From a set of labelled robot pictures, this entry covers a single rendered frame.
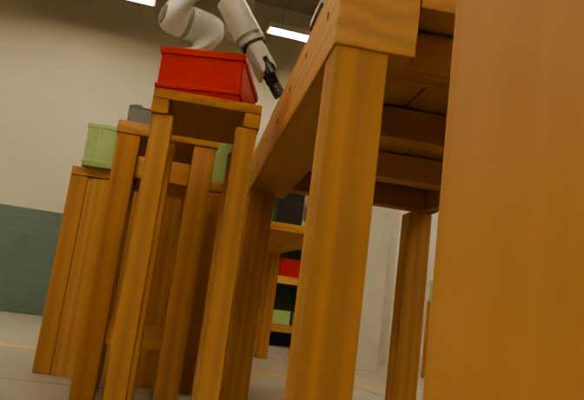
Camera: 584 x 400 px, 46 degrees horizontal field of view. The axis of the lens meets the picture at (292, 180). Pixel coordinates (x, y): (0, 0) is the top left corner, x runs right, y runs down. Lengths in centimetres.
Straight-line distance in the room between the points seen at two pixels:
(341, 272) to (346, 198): 12
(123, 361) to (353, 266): 69
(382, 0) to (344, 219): 37
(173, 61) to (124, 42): 770
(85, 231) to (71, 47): 676
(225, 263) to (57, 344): 127
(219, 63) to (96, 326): 89
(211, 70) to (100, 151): 115
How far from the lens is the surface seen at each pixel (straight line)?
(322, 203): 106
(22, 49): 940
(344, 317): 106
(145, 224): 160
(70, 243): 275
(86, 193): 277
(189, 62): 171
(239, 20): 205
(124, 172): 217
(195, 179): 218
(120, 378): 159
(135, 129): 220
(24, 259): 886
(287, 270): 857
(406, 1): 120
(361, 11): 117
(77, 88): 920
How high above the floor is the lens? 30
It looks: 12 degrees up
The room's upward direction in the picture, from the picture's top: 7 degrees clockwise
